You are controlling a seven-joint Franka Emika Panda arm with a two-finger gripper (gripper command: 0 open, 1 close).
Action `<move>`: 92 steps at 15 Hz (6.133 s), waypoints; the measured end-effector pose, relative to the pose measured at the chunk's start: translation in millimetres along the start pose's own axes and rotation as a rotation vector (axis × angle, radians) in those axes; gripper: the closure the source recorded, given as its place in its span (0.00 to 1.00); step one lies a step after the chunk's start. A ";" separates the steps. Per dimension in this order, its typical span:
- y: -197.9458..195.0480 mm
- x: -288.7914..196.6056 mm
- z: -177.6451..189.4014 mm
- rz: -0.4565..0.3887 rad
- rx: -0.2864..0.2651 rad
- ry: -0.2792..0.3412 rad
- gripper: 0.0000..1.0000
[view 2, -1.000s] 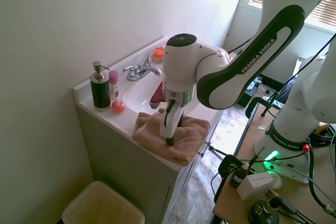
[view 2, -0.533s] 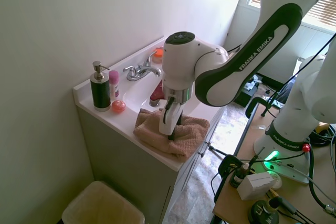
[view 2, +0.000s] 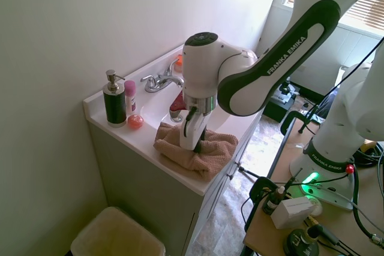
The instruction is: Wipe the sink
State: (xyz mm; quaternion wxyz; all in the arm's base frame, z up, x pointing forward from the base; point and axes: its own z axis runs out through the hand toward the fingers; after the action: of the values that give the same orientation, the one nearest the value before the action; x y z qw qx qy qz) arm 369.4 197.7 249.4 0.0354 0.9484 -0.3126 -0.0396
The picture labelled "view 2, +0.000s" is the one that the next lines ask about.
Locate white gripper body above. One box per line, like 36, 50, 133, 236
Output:
179, 109, 208, 151

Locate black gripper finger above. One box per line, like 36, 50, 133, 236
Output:
194, 129, 208, 153

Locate beige waffle towel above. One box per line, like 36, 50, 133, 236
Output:
153, 121, 239, 181

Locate white vanity sink top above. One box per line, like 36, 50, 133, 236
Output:
83, 44, 272, 195

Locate pink round soap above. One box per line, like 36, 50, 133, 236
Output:
127, 114, 145, 129

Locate grey vanity cabinet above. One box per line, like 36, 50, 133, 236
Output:
88, 118, 262, 256

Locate pink deodorant stick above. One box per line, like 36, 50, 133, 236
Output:
124, 80, 137, 118

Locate black soap dispenser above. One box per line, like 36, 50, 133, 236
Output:
103, 69, 127, 128

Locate black equipment case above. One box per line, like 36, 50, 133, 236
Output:
263, 80, 301, 124

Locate brown dropper bottle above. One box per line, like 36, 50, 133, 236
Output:
263, 186, 286, 215

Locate white cardboard box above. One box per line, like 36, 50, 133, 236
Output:
271, 195, 314, 230

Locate beige trash bin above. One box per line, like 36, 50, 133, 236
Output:
70, 206, 166, 256

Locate black round weighted base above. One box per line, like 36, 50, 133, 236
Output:
283, 225, 320, 256

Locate window blinds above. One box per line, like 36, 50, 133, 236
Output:
283, 0, 384, 34

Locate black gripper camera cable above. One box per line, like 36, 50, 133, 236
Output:
182, 106, 197, 137

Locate chrome two-handle faucet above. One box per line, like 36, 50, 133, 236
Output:
140, 58, 184, 94

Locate grey braided cable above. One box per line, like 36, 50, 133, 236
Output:
350, 198, 384, 246

